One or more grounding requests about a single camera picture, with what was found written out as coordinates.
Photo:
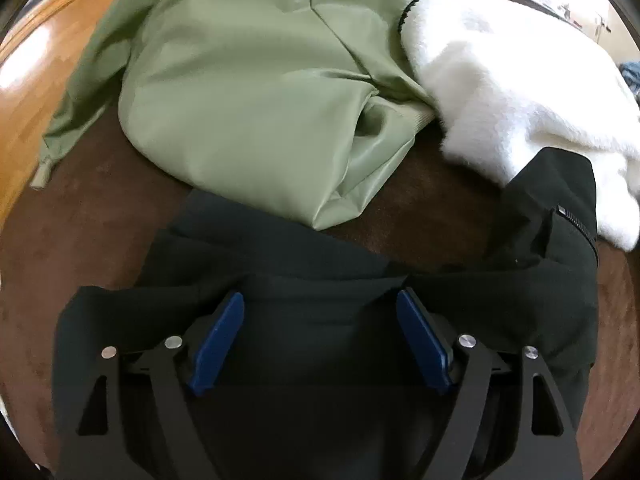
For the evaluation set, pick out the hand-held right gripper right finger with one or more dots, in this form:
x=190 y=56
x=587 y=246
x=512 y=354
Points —
x=422 y=340

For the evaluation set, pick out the white fleece garment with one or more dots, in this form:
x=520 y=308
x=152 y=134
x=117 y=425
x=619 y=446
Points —
x=510 y=95

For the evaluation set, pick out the olive green jacket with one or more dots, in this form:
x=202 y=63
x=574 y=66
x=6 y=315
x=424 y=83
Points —
x=240 y=85

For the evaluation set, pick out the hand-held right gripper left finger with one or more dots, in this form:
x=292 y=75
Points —
x=217 y=340

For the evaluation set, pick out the black jacket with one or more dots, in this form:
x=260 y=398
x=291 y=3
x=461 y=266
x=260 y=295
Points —
x=320 y=310

